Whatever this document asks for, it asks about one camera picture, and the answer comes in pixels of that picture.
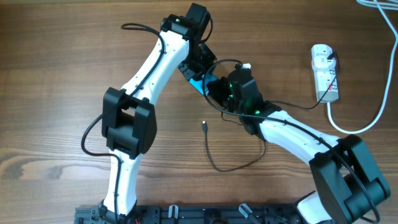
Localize blue screen Galaxy smartphone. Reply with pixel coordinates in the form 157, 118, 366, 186
188, 73, 219, 95

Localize white cables at corner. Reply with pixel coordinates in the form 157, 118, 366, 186
356, 0, 398, 12

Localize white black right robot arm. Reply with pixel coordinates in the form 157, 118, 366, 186
202, 67, 391, 223

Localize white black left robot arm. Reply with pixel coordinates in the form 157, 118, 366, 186
101, 3, 216, 223

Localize white power strip cord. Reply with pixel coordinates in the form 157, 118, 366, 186
326, 0, 398, 135

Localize white power strip socket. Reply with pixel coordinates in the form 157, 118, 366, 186
311, 44, 339, 103

